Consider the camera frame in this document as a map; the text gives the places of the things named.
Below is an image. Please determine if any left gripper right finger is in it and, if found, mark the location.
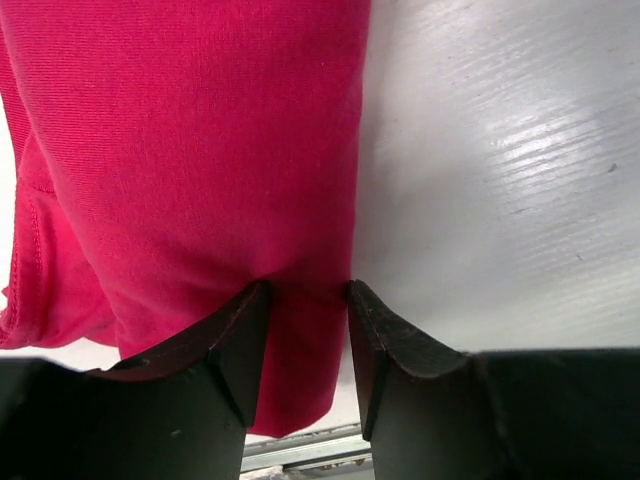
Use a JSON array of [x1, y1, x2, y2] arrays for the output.
[[348, 281, 639, 479]]

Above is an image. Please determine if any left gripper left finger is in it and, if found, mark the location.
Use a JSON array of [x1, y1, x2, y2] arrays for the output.
[[1, 282, 271, 479]]

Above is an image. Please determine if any pink t shirt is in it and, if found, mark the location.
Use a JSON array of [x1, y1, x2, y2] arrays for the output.
[[1, 1, 371, 437]]

